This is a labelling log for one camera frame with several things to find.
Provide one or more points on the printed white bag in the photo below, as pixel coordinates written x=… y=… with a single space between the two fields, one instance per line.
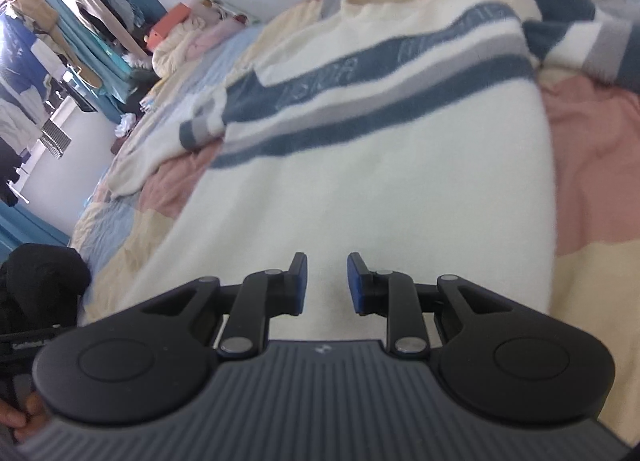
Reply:
x=227 y=6

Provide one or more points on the orange box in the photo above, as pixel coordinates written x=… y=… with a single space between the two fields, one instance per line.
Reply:
x=175 y=16

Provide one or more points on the hanging clothes on rack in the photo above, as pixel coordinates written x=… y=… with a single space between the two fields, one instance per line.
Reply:
x=75 y=6

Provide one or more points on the cream bedding pile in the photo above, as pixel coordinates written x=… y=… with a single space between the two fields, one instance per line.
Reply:
x=175 y=48

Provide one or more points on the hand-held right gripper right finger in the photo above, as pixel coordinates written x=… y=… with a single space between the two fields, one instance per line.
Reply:
x=356 y=286

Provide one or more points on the white ribbed rack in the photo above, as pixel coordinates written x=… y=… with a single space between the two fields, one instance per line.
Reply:
x=56 y=137

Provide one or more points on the person's left hand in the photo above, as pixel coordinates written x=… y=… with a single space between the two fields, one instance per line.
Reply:
x=32 y=408

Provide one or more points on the cream striped sweater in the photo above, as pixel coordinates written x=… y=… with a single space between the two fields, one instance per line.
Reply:
x=375 y=166

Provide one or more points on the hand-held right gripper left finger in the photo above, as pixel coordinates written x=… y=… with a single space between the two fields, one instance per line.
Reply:
x=300 y=286

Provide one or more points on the pink blanket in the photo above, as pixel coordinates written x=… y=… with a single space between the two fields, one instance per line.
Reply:
x=217 y=33

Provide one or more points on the blue cloth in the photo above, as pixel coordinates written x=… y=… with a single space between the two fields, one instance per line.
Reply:
x=22 y=228

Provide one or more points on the patchwork quilt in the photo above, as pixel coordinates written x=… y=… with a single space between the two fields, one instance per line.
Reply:
x=590 y=141

